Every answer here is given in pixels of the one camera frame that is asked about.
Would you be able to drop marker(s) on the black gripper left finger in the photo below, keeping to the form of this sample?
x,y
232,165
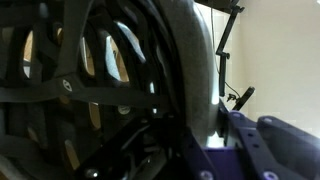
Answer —
x,y
137,152

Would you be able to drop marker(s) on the white grey bicycle helmet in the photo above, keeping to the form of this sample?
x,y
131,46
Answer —
x,y
75,72

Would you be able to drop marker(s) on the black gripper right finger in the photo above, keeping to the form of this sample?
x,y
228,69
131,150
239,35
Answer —
x,y
270,148

